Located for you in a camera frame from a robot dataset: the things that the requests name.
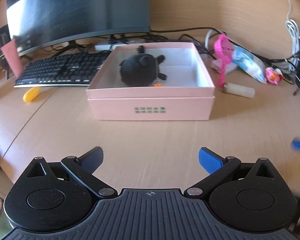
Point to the black plush toy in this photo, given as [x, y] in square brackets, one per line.
[141, 69]

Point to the orange toy piece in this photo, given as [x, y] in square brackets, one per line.
[158, 85]

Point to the pink duck toy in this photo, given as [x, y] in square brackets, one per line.
[273, 75]

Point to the pink card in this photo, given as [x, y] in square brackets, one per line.
[10, 53]

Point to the blue tissue pack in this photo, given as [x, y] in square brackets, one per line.
[249, 63]

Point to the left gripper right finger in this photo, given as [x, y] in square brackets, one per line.
[219, 169]

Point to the pink toy strainer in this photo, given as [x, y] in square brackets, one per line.
[223, 51]

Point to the curved computer monitor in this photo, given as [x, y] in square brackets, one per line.
[35, 24]

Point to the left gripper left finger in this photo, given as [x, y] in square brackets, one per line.
[81, 169]

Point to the white power strip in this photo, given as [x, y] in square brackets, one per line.
[105, 46]

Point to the pink cardboard box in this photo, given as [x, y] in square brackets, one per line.
[188, 93]

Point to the yellow corn toy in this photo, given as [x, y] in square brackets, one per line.
[31, 94]

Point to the black keyboard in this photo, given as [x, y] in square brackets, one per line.
[66, 70]

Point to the black device behind card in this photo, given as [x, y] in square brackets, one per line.
[4, 37]

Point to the white cylinder tube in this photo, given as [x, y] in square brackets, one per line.
[238, 90]

